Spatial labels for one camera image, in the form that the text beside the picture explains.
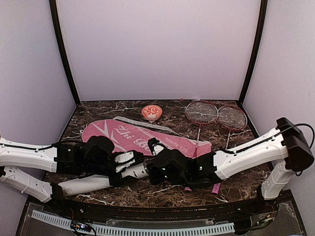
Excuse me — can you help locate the white shuttlecock tube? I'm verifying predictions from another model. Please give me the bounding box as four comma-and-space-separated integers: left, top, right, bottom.
58, 164, 148, 196

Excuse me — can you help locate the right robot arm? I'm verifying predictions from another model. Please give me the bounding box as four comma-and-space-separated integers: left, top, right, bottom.
145, 118, 315, 213

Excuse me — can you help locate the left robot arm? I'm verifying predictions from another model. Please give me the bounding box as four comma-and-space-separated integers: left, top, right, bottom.
0, 136, 148, 214

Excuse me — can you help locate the left red badminton racket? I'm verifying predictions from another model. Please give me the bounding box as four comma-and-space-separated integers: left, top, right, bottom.
183, 100, 219, 192

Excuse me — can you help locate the red badminton racket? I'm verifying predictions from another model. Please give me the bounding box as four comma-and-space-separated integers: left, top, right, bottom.
183, 100, 219, 192
210, 105, 248, 196

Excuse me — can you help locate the right red badminton racket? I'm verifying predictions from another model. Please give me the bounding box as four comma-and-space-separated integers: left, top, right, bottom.
210, 105, 248, 196

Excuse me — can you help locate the pink racket bag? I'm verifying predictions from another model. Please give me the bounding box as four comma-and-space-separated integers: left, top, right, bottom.
82, 119, 212, 157

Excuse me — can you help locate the red white patterned bowl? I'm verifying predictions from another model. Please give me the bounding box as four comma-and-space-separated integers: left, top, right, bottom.
141, 105, 162, 121

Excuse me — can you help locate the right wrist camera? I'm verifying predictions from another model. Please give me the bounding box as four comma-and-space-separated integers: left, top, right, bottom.
147, 138, 170, 156

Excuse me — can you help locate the white cable tray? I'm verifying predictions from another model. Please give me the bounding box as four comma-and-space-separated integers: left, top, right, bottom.
31, 210, 235, 236

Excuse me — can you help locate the left black frame post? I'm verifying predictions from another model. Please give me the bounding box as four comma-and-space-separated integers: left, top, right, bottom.
49, 0, 81, 106

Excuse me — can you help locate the black frame post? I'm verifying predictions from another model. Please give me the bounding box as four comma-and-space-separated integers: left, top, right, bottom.
49, 0, 81, 106
238, 0, 268, 107

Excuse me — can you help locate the right black frame post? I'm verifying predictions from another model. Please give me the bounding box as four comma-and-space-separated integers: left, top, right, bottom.
238, 0, 268, 107

